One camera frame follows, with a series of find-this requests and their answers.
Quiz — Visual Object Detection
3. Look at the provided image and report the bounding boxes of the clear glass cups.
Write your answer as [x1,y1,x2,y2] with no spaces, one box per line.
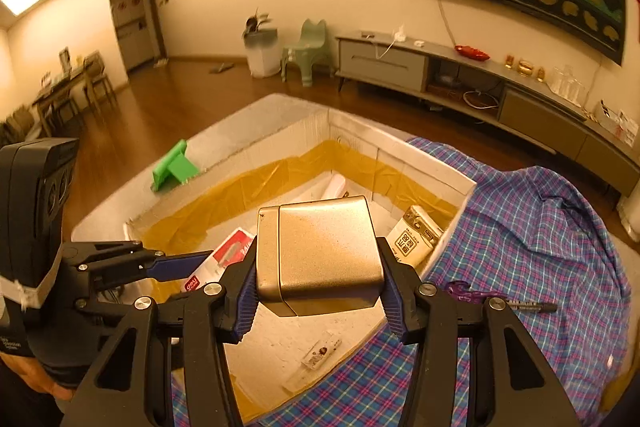
[547,64,588,108]

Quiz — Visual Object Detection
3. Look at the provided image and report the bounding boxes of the white bin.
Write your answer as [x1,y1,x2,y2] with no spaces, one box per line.
[245,29,281,79]

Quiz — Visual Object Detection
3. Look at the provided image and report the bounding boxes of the grey low cabinet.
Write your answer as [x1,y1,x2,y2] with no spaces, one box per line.
[335,31,640,198]

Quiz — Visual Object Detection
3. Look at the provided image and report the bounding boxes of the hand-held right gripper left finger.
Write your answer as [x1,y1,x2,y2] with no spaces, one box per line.
[60,243,261,427]

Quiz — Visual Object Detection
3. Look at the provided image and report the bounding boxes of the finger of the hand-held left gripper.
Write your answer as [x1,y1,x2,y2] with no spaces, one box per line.
[74,292,133,325]
[62,241,217,295]

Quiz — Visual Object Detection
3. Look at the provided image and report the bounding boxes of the gold metal box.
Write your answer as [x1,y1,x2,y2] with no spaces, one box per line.
[255,195,386,318]

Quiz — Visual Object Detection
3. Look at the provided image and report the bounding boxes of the white printed boxes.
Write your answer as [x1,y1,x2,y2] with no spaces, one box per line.
[592,99,640,142]

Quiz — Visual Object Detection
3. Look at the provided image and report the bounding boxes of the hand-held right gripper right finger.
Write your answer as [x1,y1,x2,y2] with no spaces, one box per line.
[375,237,583,427]

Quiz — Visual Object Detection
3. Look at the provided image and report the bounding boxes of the red white packet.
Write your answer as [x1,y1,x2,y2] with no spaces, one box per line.
[180,227,258,293]

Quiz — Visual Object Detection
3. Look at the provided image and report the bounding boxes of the white cardboard box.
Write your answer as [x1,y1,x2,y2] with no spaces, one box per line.
[70,93,478,425]

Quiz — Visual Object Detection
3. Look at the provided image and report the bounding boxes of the gold ornaments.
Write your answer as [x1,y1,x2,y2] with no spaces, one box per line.
[505,53,548,82]

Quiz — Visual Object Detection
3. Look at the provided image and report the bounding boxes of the green plastic chair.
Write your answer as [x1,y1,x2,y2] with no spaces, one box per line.
[280,18,335,88]

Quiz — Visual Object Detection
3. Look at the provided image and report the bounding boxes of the green plastic stool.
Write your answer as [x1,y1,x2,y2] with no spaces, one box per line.
[151,139,202,194]

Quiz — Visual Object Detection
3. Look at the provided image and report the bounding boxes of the small clear packet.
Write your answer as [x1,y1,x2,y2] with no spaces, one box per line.
[282,332,346,393]

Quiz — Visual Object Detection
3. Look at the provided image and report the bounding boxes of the beige wardrobe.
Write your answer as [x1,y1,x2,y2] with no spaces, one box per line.
[107,0,166,72]

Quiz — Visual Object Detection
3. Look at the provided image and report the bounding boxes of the red tray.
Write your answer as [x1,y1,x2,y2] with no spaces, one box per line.
[454,44,491,60]

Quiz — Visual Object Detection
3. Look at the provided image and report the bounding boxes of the wooden dining table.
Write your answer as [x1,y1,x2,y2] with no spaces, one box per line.
[32,49,118,138]

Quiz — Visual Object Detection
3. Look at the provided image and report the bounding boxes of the white tube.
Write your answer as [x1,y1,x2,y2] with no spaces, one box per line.
[320,174,351,200]

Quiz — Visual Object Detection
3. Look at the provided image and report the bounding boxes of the white coiled cable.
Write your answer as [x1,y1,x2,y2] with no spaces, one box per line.
[462,89,501,110]

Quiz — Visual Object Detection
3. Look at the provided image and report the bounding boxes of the blue pink plaid cloth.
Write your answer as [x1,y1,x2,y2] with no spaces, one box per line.
[252,137,633,427]

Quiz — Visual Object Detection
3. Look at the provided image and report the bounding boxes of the person's left hand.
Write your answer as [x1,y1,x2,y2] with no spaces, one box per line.
[2,352,78,403]

